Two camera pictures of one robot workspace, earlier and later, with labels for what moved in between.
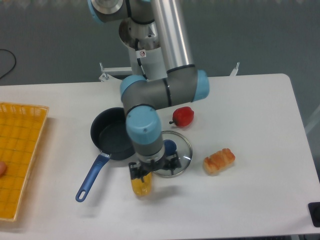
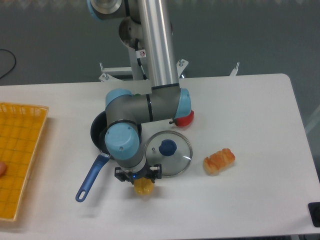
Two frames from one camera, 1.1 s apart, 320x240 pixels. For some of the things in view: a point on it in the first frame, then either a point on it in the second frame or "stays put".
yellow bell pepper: [140, 188] stays put
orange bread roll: [214, 163] stays put
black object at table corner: [314, 208] stays put
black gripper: [166, 162] to [154, 172]
